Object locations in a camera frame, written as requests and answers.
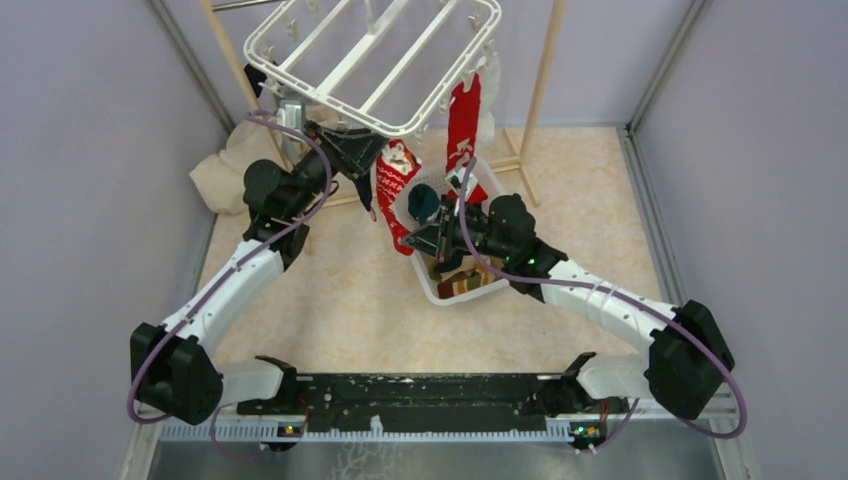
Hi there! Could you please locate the red snowflake sock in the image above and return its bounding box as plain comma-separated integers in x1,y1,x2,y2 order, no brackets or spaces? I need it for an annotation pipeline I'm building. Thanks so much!
375,139,421,256

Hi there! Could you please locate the white plastic sock hanger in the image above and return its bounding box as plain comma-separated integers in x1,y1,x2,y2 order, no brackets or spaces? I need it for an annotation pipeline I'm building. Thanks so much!
243,0,502,137

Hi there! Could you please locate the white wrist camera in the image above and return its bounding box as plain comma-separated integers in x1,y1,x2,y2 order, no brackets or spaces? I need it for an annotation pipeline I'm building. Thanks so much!
275,99,308,132
445,166,478,201

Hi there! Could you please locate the wooden drying rack frame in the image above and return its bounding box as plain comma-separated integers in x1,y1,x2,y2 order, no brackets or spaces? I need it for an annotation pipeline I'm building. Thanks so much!
198,0,569,208

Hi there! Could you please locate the dark navy sock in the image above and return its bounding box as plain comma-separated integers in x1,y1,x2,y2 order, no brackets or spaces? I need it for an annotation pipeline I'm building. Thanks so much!
243,64,267,98

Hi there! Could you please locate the white fluffy sock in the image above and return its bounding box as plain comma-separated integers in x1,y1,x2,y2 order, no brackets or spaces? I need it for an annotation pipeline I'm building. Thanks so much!
476,53,501,147

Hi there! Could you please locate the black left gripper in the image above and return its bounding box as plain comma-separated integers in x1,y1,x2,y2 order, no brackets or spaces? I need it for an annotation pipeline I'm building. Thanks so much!
285,119,390,218

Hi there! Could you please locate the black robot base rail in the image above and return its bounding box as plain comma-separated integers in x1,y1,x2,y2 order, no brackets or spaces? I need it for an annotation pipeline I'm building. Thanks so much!
218,373,668,448

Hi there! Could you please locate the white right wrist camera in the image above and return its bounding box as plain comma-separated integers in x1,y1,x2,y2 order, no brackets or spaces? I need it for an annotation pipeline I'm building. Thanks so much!
445,166,478,201

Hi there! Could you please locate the white plastic laundry basket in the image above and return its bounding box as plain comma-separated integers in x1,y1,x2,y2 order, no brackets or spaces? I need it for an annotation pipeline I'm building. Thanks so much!
393,157,508,307

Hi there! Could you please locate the beige crumpled cloth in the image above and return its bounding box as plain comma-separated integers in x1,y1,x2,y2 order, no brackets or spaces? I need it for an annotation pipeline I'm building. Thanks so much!
189,120,283,215

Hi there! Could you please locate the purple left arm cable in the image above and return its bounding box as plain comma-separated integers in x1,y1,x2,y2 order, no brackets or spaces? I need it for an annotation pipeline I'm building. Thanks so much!
125,110,335,425

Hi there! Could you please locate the red plain sock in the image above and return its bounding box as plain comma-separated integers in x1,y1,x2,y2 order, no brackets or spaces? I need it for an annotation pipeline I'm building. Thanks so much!
445,73,482,173

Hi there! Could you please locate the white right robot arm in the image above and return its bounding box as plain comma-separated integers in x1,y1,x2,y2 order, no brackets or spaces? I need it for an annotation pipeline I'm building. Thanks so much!
402,194,748,424

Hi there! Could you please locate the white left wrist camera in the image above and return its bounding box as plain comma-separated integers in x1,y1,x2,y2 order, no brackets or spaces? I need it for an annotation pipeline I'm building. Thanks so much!
275,99,308,132

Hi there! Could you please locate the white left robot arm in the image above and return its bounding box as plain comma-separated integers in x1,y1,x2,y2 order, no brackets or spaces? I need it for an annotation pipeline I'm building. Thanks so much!
126,122,389,425

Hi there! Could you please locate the teal sock in basket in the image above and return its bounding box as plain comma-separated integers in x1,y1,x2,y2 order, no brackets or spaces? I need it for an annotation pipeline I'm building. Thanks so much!
407,184,441,225

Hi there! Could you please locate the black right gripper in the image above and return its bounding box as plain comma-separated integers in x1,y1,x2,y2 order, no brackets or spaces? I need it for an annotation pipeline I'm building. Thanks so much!
402,196,513,263

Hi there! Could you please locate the navy red sock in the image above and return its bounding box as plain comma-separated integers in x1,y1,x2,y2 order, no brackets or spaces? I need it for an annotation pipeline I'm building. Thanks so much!
353,176,377,222

